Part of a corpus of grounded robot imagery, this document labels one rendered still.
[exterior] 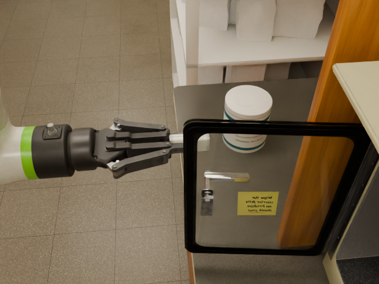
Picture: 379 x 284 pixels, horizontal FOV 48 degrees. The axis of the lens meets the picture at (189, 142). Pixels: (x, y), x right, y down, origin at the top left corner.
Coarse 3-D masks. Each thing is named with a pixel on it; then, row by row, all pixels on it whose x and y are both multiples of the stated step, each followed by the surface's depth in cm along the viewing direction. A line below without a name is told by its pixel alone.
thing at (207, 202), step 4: (204, 192) 81; (208, 192) 80; (204, 196) 81; (208, 196) 80; (212, 196) 80; (204, 200) 80; (208, 200) 79; (212, 200) 80; (204, 204) 80; (208, 204) 80; (212, 204) 81; (204, 208) 82; (208, 208) 82; (212, 208) 82; (204, 212) 83; (208, 212) 83; (212, 212) 83
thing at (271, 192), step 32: (224, 160) 74; (256, 160) 74; (288, 160) 73; (320, 160) 73; (224, 192) 80; (256, 192) 80; (288, 192) 80; (320, 192) 79; (224, 224) 88; (256, 224) 88; (288, 224) 87; (320, 224) 87
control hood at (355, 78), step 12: (336, 72) 57; (348, 72) 57; (360, 72) 57; (372, 72) 57; (348, 84) 55; (360, 84) 55; (372, 84) 55; (348, 96) 54; (360, 96) 53; (372, 96) 53; (360, 108) 52; (372, 108) 52; (360, 120) 52; (372, 120) 50; (372, 132) 49
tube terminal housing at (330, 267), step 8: (376, 168) 72; (368, 184) 75; (360, 200) 78; (352, 216) 82; (344, 232) 86; (328, 256) 96; (368, 256) 93; (328, 264) 96; (328, 272) 96; (336, 272) 92; (336, 280) 92
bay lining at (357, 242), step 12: (372, 180) 73; (372, 192) 75; (360, 204) 78; (372, 204) 78; (360, 216) 81; (372, 216) 81; (360, 228) 84; (372, 228) 84; (348, 240) 87; (360, 240) 87; (372, 240) 88; (348, 252) 90; (360, 252) 91; (372, 252) 91
